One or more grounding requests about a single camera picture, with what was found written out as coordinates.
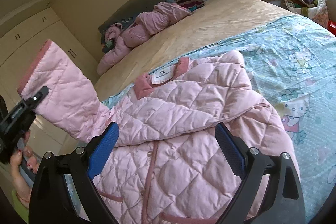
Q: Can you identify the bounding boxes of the pink quilted coat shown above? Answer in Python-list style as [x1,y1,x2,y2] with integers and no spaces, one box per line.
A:
[18,40,294,223]

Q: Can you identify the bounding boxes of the striped folded clothes by headboard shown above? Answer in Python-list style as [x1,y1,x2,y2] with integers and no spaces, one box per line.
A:
[175,0,205,12]

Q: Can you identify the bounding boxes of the floral bag of clothes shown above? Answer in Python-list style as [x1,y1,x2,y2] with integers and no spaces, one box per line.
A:
[284,0,329,28]

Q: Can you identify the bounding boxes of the person's left hand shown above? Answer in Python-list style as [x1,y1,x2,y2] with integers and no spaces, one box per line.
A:
[10,129,42,210]

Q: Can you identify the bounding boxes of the cream wardrobe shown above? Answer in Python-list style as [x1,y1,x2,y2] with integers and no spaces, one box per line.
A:
[1,9,101,156]

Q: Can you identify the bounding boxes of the pink puffer jacket by headboard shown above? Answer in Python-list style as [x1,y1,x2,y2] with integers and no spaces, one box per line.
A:
[97,2,193,75]

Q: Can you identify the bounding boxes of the red box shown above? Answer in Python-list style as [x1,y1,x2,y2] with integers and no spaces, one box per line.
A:
[327,20,336,36]

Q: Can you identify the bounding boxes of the beige bedspread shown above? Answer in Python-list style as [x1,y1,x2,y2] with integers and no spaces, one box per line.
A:
[94,0,291,101]

